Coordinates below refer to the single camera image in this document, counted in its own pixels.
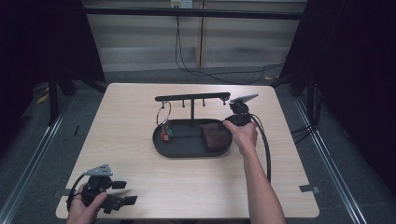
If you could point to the person's right hand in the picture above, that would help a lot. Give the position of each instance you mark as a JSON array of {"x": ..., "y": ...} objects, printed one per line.
[{"x": 246, "y": 137}]

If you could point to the black metal stand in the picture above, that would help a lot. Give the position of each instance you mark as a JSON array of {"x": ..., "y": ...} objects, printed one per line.
[
  {"x": 311, "y": 99},
  {"x": 53, "y": 99}
]

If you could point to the black horizontal frame bar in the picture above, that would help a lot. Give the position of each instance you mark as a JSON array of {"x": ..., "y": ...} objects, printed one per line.
[{"x": 186, "y": 13}]

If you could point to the yellow floor tape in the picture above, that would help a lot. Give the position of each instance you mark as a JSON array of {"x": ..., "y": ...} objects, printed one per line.
[{"x": 42, "y": 98}]

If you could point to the white wall power outlet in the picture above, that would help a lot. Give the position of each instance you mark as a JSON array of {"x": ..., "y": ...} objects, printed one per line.
[{"x": 181, "y": 3}]

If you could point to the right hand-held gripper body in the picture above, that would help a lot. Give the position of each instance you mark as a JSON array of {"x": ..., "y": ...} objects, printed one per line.
[{"x": 240, "y": 116}]

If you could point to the black key rack with tray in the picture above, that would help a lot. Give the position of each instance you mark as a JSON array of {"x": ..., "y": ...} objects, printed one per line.
[{"x": 186, "y": 146}]

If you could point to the brown zip pouch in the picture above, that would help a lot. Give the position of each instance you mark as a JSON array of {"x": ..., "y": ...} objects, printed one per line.
[{"x": 214, "y": 137}]

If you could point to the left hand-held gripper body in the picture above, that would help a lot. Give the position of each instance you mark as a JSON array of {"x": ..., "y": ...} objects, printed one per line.
[{"x": 96, "y": 186}]

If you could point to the dark curtain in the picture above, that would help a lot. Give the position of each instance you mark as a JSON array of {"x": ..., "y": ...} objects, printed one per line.
[
  {"x": 37, "y": 40},
  {"x": 358, "y": 62}
]

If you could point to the key bunch with coloured tags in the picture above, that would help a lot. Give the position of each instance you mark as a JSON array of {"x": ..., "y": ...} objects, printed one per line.
[{"x": 166, "y": 135}]

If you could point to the grey tape strip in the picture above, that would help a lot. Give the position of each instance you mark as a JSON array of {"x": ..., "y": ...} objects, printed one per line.
[
  {"x": 309, "y": 188},
  {"x": 60, "y": 192}
]

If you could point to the metal floor rail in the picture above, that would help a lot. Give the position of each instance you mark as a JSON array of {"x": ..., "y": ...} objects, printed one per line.
[
  {"x": 330, "y": 161},
  {"x": 34, "y": 161}
]

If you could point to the person's left hand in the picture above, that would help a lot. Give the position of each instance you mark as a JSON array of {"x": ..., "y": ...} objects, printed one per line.
[{"x": 79, "y": 213}]

